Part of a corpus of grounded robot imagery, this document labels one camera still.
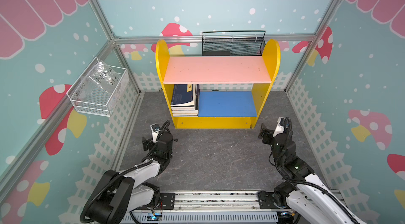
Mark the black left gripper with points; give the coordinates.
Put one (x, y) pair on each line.
(145, 142)

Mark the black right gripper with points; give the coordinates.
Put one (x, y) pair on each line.
(266, 134)

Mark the yellow cartoon cover book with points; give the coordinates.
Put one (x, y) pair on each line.
(186, 115)

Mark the navy book floral cover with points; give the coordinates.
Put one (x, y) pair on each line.
(184, 110)

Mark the navy book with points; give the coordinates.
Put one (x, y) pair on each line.
(184, 107)
(184, 95)

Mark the dark portrait cover book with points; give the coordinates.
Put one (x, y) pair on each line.
(185, 113)

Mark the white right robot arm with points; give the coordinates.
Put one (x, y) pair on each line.
(302, 191)

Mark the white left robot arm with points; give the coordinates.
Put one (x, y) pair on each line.
(120, 192)

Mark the yellow bookshelf with coloured shelves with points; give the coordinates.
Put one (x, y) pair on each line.
(223, 109)

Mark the clear plastic bag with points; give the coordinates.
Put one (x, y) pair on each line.
(103, 77)

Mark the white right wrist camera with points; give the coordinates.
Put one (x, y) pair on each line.
(280, 127)

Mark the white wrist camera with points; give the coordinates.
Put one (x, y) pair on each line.
(155, 130)
(280, 127)

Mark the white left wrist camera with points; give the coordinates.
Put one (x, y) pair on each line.
(155, 130)

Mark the white wire wall basket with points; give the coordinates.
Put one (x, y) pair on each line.
(89, 100)

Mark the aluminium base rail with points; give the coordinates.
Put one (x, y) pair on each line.
(214, 200)

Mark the grey slotted cable duct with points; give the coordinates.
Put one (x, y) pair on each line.
(267, 217)

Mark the black wire mesh basket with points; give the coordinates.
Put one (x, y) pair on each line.
(233, 43)

